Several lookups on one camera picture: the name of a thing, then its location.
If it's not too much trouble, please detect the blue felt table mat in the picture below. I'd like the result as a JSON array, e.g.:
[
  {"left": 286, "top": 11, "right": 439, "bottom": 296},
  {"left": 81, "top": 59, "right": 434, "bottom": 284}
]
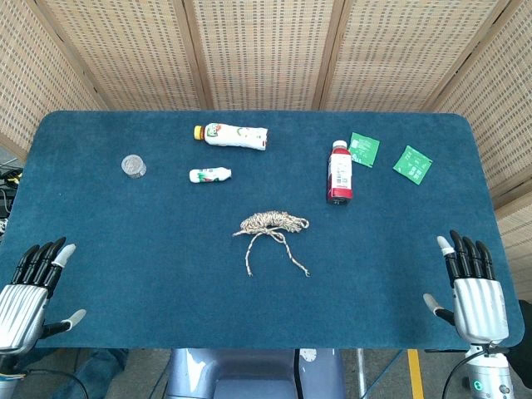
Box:
[{"left": 0, "top": 110, "right": 525, "bottom": 350}]

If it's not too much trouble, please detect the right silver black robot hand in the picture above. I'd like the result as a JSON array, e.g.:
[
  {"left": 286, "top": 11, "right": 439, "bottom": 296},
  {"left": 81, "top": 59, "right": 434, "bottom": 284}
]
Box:
[{"left": 422, "top": 230, "right": 510, "bottom": 344}]

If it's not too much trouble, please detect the crumpled blue fabric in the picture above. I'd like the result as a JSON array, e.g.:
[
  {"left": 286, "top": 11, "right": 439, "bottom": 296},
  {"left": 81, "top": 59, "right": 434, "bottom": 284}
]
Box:
[{"left": 24, "top": 347, "right": 130, "bottom": 399}]

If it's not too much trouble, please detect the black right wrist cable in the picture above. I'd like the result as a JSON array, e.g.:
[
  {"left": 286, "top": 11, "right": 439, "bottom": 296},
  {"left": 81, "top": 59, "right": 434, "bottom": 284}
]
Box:
[{"left": 441, "top": 342, "right": 510, "bottom": 399}]

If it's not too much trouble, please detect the beige braided rope bundle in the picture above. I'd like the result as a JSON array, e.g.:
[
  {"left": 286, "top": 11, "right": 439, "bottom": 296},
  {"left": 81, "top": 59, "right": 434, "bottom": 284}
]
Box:
[{"left": 232, "top": 209, "right": 311, "bottom": 278}]

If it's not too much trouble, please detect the black yellow cable bundle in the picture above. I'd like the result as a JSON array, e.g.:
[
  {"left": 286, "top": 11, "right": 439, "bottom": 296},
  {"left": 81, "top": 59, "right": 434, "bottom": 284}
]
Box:
[{"left": 0, "top": 164, "right": 22, "bottom": 219}]

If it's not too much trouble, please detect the red juice bottle white cap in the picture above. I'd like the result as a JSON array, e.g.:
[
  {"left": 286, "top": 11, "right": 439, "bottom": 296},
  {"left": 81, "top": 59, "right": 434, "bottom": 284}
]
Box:
[{"left": 326, "top": 140, "right": 354, "bottom": 205}]

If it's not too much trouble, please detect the grey blue robot torso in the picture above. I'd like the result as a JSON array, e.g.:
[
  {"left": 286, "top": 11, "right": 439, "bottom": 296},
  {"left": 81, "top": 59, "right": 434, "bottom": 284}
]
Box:
[{"left": 165, "top": 347, "right": 347, "bottom": 399}]

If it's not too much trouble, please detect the small white yogurt bottle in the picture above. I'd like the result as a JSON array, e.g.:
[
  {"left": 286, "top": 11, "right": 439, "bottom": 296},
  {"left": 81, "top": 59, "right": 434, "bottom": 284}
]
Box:
[{"left": 189, "top": 166, "right": 232, "bottom": 184}]

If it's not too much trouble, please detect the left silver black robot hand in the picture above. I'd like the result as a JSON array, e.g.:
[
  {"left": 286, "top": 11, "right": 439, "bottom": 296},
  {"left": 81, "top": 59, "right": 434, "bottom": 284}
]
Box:
[{"left": 0, "top": 236, "right": 87, "bottom": 354}]

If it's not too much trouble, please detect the green foil sachet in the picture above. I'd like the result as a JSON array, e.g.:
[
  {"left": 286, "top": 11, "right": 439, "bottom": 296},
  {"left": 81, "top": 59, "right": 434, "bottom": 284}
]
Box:
[
  {"left": 392, "top": 145, "right": 434, "bottom": 185},
  {"left": 347, "top": 131, "right": 381, "bottom": 168}
]

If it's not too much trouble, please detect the large white bottle yellow cap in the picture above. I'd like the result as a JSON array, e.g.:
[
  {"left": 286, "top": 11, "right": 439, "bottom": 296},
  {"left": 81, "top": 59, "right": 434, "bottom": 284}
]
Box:
[{"left": 193, "top": 122, "right": 269, "bottom": 151}]

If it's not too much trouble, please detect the bamboo folding screen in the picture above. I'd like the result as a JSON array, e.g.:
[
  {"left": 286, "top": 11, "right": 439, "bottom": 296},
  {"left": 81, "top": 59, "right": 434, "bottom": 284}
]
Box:
[{"left": 0, "top": 0, "right": 532, "bottom": 301}]

